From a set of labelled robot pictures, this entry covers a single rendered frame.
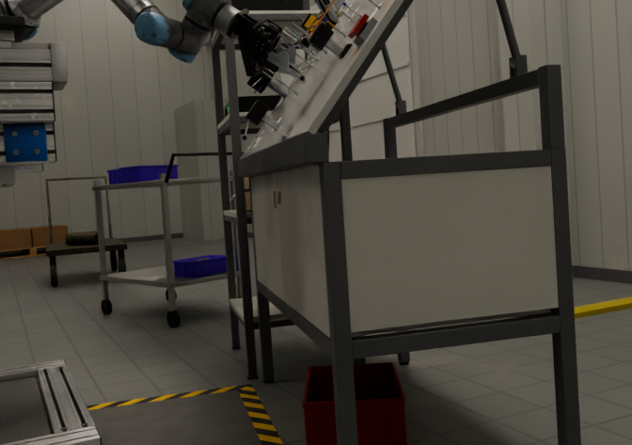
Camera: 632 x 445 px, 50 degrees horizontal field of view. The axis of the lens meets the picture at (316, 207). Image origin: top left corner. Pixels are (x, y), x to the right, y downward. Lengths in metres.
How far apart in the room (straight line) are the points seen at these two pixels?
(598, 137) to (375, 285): 3.45
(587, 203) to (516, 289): 3.27
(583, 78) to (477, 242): 3.40
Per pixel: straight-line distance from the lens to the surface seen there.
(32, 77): 1.69
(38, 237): 10.59
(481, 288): 1.64
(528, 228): 1.69
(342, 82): 1.52
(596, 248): 4.91
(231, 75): 2.73
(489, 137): 5.62
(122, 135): 11.85
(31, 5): 2.27
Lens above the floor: 0.75
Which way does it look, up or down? 2 degrees down
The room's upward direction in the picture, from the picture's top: 4 degrees counter-clockwise
